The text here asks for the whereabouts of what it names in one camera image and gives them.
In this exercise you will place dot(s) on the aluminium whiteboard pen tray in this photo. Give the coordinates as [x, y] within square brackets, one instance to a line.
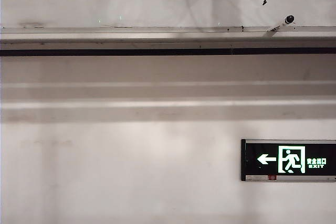
[131, 41]

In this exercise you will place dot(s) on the black green exit sign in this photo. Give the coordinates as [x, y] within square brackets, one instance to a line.
[262, 150]

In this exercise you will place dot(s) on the white marker pen black cap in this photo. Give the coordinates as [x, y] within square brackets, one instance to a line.
[281, 23]

